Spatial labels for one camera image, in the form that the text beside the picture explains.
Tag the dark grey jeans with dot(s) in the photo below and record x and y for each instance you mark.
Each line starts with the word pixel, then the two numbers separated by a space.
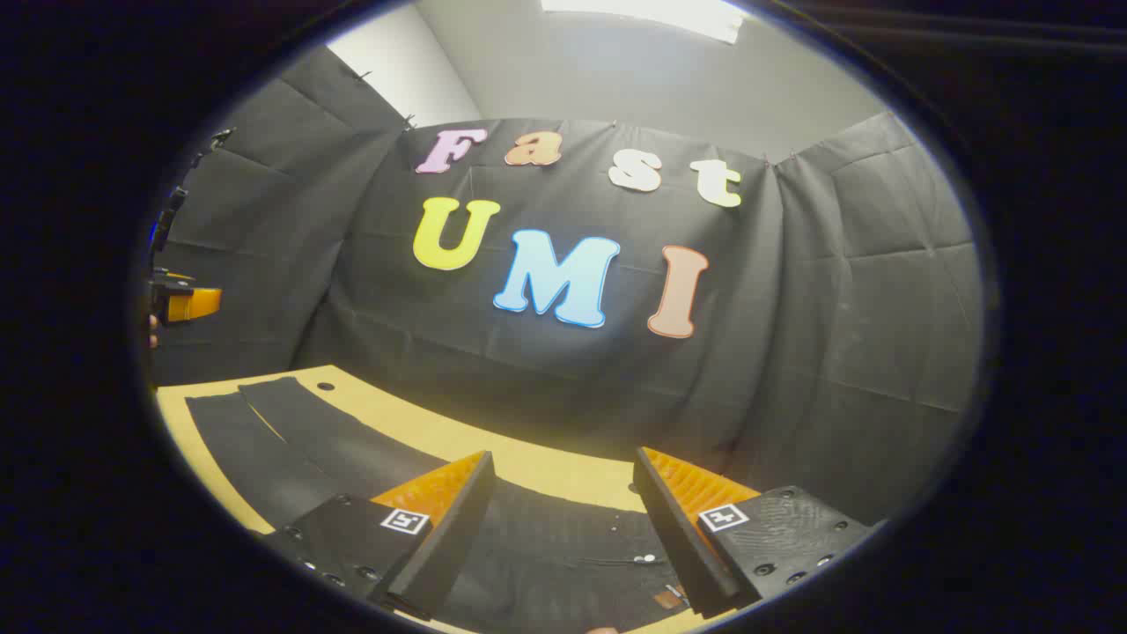
pixel 546 563

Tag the black backdrop cloth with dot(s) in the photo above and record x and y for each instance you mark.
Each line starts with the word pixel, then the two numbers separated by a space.
pixel 546 387

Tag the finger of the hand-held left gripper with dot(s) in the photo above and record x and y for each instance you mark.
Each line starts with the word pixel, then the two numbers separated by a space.
pixel 198 304

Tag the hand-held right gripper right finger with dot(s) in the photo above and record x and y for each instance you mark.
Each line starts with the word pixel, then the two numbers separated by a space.
pixel 678 537

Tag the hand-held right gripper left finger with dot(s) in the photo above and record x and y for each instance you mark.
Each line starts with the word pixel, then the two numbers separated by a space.
pixel 449 546

